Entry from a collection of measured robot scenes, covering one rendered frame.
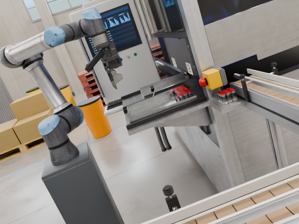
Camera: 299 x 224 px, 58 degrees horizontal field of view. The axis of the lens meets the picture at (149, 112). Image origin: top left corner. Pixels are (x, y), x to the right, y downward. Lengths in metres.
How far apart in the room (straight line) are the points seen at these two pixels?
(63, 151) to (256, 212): 1.13
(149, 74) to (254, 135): 1.09
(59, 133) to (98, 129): 2.59
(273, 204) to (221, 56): 0.85
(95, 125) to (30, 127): 1.35
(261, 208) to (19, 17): 8.67
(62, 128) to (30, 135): 3.53
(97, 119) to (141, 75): 1.89
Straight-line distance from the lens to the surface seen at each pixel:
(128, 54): 2.17
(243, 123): 1.36
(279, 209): 0.55
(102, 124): 4.00
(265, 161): 1.50
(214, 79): 1.15
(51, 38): 1.19
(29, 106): 5.28
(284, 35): 1.38
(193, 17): 1.20
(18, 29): 8.90
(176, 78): 1.88
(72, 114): 1.53
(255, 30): 1.31
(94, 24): 1.24
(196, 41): 1.20
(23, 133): 4.99
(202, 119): 1.38
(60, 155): 1.47
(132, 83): 2.20
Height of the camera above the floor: 1.30
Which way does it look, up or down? 17 degrees down
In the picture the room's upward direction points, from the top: 20 degrees counter-clockwise
